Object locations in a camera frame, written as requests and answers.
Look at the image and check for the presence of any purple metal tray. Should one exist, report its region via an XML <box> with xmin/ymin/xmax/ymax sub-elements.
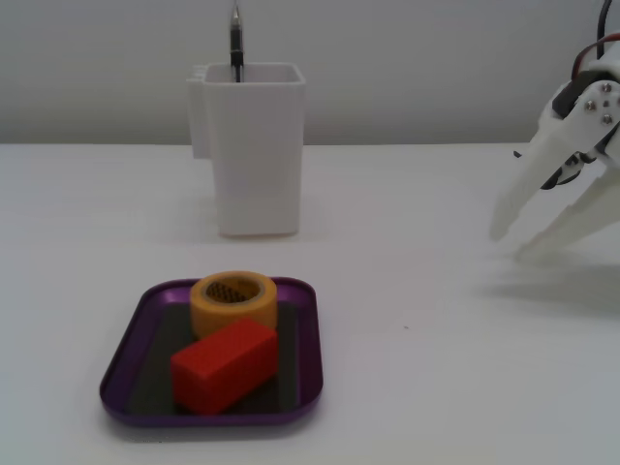
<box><xmin>99</xmin><ymin>276</ymin><xmax>325</xmax><ymax>429</ymax></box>

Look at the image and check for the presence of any white plastic pen holder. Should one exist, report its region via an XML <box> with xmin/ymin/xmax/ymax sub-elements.
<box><xmin>185</xmin><ymin>61</ymin><xmax>307</xmax><ymax>239</ymax></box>

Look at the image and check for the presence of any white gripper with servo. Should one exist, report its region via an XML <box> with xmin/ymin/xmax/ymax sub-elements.
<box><xmin>488</xmin><ymin>46</ymin><xmax>620</xmax><ymax>264</ymax></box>

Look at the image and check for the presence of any black mat lining tray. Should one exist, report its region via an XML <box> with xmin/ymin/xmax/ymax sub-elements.
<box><xmin>127</xmin><ymin>299</ymin><xmax>297</xmax><ymax>416</ymax></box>

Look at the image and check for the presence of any black ballpoint pen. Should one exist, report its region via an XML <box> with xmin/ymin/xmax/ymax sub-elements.
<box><xmin>229</xmin><ymin>0</ymin><xmax>245</xmax><ymax>84</ymax></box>

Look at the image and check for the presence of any yellow tape roll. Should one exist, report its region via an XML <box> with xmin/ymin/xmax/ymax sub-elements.
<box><xmin>189</xmin><ymin>270</ymin><xmax>279</xmax><ymax>341</ymax></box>

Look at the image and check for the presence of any red rectangular block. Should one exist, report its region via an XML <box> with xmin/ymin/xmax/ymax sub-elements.
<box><xmin>170</xmin><ymin>317</ymin><xmax>280</xmax><ymax>416</ymax></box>

